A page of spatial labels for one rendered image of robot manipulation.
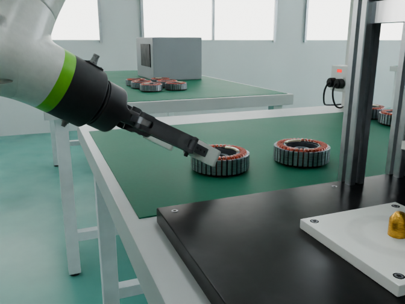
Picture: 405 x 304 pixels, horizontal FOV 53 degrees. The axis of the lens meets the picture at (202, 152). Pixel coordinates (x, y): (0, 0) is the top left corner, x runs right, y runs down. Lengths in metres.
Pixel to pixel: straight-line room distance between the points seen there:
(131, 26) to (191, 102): 3.20
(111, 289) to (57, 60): 0.99
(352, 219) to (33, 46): 0.45
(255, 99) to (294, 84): 3.93
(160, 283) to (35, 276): 1.57
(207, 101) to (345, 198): 1.23
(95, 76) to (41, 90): 0.08
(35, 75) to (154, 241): 0.26
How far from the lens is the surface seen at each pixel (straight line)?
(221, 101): 1.81
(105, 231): 1.34
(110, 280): 1.42
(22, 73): 0.56
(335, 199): 0.62
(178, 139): 0.62
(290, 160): 0.81
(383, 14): 0.64
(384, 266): 0.44
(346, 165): 0.68
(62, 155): 1.73
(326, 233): 0.48
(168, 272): 0.46
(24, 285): 1.95
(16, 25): 0.57
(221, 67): 5.25
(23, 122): 4.87
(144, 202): 0.64
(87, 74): 0.60
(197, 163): 0.75
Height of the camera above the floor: 0.99
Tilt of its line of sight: 15 degrees down
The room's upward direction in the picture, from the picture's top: straight up
